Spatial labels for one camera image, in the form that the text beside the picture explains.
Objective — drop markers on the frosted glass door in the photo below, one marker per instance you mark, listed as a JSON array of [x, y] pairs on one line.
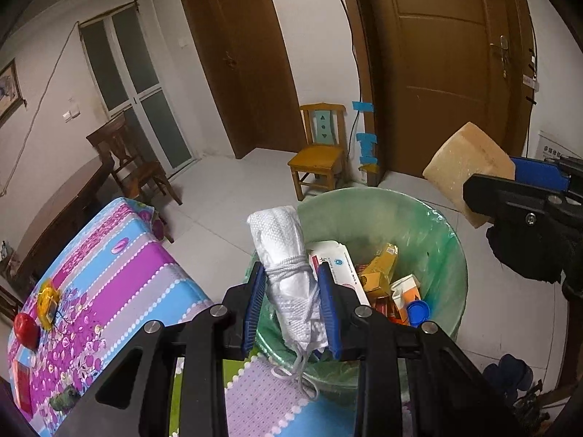
[[136, 82]]

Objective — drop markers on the tan sponge block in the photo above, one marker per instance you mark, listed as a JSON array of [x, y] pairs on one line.
[[469, 164]]

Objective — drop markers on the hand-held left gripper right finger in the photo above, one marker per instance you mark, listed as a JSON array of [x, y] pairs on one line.
[[329, 314]]

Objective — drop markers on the framed wall picture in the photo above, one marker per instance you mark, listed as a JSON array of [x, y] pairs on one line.
[[9, 93]]

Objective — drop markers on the bin with green liner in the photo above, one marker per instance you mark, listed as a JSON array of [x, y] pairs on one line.
[[423, 232]]

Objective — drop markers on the yellow snack packet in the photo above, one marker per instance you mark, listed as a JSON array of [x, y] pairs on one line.
[[49, 305]]

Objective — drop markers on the green crumpled wrapper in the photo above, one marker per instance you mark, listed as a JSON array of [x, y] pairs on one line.
[[64, 397]]

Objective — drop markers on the white wall switch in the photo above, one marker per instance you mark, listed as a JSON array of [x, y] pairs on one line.
[[71, 114]]

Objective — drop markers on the narrow brown wooden door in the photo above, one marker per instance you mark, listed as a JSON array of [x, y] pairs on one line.
[[241, 54]]

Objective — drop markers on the red apple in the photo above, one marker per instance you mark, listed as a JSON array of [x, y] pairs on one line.
[[26, 331]]

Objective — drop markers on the blue tape strip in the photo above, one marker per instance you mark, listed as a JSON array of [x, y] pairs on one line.
[[363, 105]]

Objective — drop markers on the dark blue shoe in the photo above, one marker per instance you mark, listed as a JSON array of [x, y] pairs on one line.
[[508, 375]]

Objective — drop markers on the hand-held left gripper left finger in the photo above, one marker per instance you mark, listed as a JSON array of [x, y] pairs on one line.
[[255, 309]]

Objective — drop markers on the blue taped patch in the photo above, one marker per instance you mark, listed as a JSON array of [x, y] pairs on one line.
[[367, 148]]

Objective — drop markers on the red white packet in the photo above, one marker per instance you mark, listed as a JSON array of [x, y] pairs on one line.
[[385, 309]]

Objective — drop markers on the small yellow wooden chair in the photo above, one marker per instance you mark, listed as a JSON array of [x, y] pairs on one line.
[[316, 157]]

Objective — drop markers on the red box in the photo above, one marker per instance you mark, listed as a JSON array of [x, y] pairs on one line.
[[21, 384]]

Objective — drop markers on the orange white carton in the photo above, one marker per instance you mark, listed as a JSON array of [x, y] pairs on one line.
[[406, 296]]

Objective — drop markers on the yellow box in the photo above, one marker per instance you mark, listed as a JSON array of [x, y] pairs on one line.
[[378, 266]]

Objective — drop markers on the white wall poster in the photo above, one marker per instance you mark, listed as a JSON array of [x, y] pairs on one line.
[[551, 145]]

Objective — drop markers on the wide brown wooden door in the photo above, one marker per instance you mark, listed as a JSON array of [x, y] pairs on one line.
[[437, 54]]

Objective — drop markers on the blue bottle cap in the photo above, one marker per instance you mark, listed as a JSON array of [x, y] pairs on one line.
[[417, 313]]

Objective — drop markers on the dark cloth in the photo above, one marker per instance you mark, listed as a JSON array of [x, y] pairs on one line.
[[519, 255]]

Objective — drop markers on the dark wooden chair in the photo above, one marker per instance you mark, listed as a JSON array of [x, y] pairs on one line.
[[118, 145]]

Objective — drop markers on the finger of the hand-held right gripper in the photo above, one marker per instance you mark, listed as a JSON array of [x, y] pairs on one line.
[[501, 198], [539, 174]]

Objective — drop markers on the white flat box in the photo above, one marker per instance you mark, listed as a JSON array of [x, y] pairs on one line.
[[341, 268]]

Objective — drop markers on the dark wooden table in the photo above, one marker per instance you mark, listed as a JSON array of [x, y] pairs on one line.
[[68, 209]]

